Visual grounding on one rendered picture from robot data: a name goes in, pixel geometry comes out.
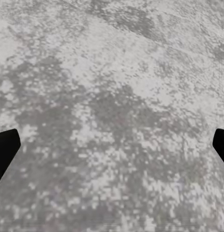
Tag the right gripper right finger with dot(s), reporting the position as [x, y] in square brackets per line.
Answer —
[218, 142]

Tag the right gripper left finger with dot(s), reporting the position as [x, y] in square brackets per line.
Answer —
[9, 145]

